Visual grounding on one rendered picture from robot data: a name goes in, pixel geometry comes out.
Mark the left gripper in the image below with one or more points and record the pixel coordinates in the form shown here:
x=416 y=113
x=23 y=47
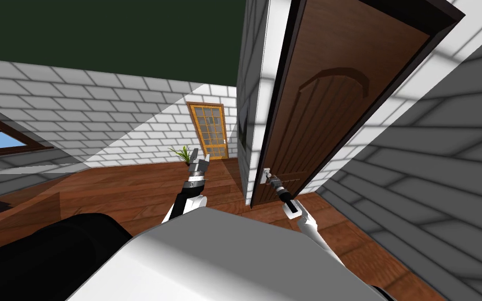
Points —
x=198 y=170

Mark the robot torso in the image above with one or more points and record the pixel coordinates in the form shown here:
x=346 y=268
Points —
x=224 y=259

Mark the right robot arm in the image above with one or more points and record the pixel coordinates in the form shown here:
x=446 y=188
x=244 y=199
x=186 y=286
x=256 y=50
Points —
x=308 y=223

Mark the dark brown wooden door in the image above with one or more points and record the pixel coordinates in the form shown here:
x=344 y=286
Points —
x=329 y=125

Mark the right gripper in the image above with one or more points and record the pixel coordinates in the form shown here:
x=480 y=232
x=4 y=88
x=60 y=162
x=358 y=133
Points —
x=274 y=182

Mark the yellow door with glass panes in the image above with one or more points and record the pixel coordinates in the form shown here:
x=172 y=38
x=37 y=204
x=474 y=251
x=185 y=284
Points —
x=211 y=131

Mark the green potted plant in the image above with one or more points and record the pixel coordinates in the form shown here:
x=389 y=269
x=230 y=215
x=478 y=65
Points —
x=183 y=154

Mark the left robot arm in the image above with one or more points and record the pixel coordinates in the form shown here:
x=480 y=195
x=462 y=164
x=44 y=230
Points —
x=44 y=259

